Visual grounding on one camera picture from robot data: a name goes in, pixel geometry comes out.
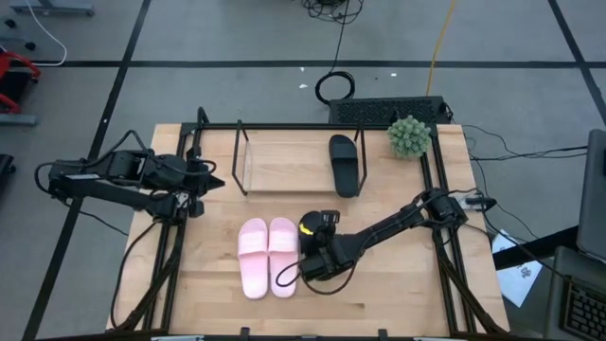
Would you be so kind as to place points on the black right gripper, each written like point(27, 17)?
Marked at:
point(331, 244)

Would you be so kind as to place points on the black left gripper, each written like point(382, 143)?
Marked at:
point(200, 179)

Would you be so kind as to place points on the black rubber slide sandal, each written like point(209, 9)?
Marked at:
point(344, 163)
point(310, 219)

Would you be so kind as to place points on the pink rubber slide sandal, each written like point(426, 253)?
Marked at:
point(253, 258)
point(283, 256)

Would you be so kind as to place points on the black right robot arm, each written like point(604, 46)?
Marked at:
point(379, 230)

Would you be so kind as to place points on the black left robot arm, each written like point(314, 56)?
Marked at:
point(161, 170)

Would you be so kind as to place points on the green artificial plant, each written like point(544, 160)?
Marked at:
point(408, 137)

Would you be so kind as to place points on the black keyboard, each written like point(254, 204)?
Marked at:
point(379, 110)

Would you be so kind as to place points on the black chair base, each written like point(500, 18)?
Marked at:
point(5, 166)

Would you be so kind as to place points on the white paper sheet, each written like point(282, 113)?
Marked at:
point(516, 284)

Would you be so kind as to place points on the black caster wheel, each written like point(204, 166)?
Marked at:
point(30, 46)
point(9, 23)

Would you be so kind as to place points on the black metal bar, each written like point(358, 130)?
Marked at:
point(535, 246)

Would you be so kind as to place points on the red and black cart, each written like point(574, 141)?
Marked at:
point(13, 58)

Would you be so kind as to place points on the grey cart base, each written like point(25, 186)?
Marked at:
point(47, 5)

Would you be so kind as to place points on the grey laptop with black keyboard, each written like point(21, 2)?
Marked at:
point(556, 293)

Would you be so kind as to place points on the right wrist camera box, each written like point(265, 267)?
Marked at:
point(331, 217)

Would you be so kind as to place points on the black metal rig frame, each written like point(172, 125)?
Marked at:
point(284, 126)

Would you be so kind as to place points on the black table edge bracket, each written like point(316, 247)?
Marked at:
point(244, 333)
point(382, 334)

